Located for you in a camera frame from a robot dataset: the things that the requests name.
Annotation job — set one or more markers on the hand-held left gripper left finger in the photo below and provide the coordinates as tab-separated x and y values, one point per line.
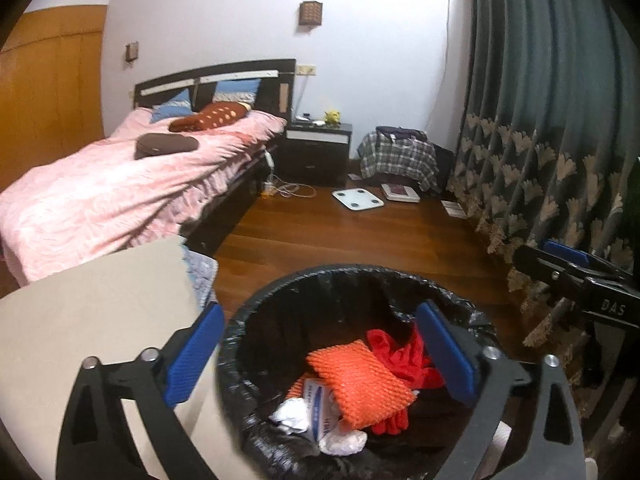
195	355

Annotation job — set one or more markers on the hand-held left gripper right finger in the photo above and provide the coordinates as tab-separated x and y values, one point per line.
445	350

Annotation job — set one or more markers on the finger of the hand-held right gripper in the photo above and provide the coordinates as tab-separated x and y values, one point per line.
567	254
550	272

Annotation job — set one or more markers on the orange foam net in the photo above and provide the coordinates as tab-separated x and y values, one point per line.
299	386
360	380

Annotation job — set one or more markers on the black lined waste bin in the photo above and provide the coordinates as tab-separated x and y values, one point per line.
300	320

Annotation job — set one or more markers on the white tissue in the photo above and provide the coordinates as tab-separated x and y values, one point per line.
292	414

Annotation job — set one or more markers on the white cardboard box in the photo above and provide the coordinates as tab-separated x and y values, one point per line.
320	405

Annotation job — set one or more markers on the silvery white wrapper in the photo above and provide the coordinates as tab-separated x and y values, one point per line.
342	442

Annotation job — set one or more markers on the blue quilted cloth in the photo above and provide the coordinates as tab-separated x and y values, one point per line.
200	275

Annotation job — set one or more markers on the white paper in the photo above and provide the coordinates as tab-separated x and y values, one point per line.
454	208

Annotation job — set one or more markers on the dark wooden bed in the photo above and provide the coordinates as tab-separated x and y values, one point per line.
220	210

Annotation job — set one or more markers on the dark green patterned curtain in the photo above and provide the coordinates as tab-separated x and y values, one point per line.
525	110

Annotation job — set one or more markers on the white scale with red centre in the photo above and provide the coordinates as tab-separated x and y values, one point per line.
400	192

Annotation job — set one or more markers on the white bathroom scale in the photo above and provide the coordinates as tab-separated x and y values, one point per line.
357	198

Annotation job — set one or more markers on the power strip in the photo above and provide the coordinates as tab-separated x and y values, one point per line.
270	189

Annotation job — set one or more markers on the pink blanket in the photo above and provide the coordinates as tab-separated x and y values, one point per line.
100	195

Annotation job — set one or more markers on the plaid cloth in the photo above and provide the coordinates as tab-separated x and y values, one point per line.
395	157

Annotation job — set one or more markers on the dark jacket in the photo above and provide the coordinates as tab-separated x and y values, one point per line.
400	132

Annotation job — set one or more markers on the white bed remote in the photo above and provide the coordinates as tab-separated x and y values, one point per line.
270	161

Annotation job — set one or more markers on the brown cushion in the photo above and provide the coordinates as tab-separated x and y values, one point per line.
165	145

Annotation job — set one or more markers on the dark nightstand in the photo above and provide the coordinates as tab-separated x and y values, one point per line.
312	160

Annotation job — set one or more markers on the brown dotted pillow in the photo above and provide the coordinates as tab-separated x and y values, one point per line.
215	115

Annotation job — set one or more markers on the yellow plush toy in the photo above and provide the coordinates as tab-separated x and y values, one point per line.
332	117

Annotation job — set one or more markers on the blue striped pillow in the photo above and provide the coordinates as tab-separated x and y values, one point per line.
237	92

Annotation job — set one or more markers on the wooden wardrobe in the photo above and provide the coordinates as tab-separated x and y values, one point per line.
50	85

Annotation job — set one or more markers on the wall socket panel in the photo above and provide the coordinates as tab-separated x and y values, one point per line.
306	70

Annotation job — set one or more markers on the small wall lamp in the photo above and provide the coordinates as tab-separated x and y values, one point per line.
131	52

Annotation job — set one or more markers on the large wall lamp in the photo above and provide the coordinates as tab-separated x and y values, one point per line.
311	13

